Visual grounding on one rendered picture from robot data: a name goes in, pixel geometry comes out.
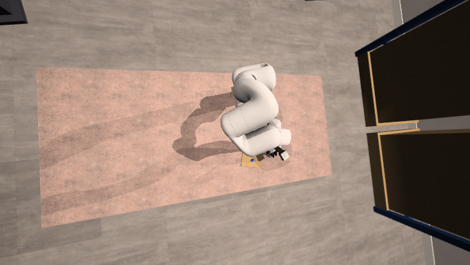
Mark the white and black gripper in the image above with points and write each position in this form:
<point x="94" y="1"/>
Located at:
<point x="272" y="152"/>

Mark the tan flat mat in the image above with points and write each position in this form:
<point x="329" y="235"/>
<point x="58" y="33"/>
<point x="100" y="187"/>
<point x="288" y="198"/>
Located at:
<point x="246" y="161"/>

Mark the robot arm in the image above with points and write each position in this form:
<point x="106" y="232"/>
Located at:
<point x="252" y="86"/>

